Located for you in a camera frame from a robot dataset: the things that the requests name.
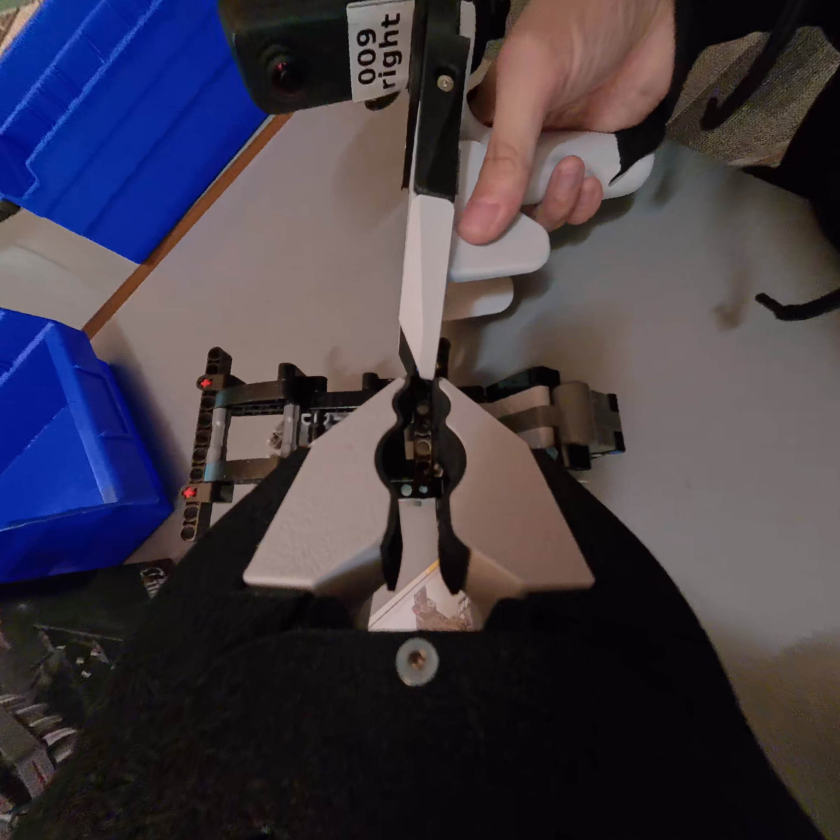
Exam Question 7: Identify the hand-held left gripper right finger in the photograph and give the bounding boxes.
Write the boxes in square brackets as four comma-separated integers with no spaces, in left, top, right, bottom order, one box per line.
[435,378,596,626]

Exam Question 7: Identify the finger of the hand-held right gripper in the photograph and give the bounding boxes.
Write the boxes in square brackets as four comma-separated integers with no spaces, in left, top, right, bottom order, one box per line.
[395,185,458,383]

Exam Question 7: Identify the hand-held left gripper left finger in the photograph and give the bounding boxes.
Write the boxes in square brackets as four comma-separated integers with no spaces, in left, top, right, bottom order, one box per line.
[241,378,412,596]

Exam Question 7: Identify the black brick-built toy chassis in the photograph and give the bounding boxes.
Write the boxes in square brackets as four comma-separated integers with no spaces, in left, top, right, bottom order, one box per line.
[174,338,624,542]

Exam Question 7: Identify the white desk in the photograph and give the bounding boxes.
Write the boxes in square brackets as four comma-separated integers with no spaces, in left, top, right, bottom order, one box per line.
[85,112,840,840]

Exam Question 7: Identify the person's right hand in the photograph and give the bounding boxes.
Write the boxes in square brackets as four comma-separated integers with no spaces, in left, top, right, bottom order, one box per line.
[457,0,678,245]

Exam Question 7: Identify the white instruction booklet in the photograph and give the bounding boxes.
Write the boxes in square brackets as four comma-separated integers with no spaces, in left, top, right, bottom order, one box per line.
[367,561,476,632]

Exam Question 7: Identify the blue plastic bin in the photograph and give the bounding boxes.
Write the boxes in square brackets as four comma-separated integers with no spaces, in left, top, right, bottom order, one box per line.
[0,0,277,263]
[0,308,175,585]

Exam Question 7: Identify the black toy box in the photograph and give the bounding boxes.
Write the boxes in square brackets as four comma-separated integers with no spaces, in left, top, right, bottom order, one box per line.
[0,558,178,815]

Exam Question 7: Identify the black drawstring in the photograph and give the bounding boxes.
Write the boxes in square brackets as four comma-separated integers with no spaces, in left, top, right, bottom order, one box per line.
[755,290,840,322]

